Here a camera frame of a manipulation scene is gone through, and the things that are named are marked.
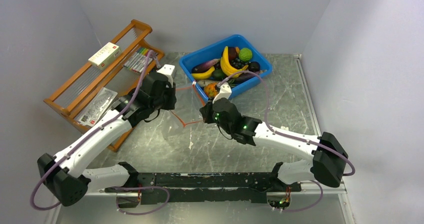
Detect clear zip bag red zipper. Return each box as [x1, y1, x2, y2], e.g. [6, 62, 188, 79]
[161, 82, 205, 141]

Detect yellow banana bunch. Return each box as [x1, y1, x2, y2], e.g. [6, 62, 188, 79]
[220, 46, 248, 77]

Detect green bumpy fruit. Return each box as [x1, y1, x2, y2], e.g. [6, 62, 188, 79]
[238, 47, 253, 62]

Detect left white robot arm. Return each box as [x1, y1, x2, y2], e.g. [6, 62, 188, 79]
[30, 65, 176, 210]

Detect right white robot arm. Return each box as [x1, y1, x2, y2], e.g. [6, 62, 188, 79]
[199, 98, 348, 191]

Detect orange toy pineapple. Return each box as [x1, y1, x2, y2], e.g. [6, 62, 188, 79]
[203, 82, 220, 99]

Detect coloured marker pack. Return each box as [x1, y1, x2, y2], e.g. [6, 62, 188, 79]
[123, 47, 151, 73]

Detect grey toy fish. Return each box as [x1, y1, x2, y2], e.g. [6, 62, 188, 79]
[196, 79, 218, 88]

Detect green avocado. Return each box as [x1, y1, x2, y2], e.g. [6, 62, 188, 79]
[211, 69, 227, 81]

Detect long purple eggplant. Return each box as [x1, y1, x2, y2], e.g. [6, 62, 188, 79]
[232, 73, 255, 84]

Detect single yellow banana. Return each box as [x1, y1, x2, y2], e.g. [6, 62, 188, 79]
[191, 66, 215, 80]

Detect dark grape bunch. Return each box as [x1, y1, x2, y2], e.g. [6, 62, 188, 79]
[229, 57, 247, 70]

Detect dark plum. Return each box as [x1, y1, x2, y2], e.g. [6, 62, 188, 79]
[248, 61, 261, 73]

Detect packaged ruler set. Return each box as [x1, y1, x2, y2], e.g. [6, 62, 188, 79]
[76, 87, 118, 127]

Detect dark red fruit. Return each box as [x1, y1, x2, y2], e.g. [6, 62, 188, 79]
[227, 46, 238, 61]

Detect white red box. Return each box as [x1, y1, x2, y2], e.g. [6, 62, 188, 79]
[88, 42, 122, 70]

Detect blue plastic bin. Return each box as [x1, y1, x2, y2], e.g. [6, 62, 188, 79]
[179, 34, 273, 102]

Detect wooden rack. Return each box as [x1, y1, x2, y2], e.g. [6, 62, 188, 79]
[44, 19, 165, 134]

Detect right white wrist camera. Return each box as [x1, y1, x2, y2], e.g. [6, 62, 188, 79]
[212, 82, 232, 103]

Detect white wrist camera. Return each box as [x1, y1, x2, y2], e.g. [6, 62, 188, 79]
[212, 82, 232, 103]
[156, 64, 176, 86]

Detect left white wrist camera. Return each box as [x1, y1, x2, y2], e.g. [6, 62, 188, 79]
[156, 64, 176, 86]

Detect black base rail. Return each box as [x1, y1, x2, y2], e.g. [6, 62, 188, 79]
[105, 162, 302, 205]

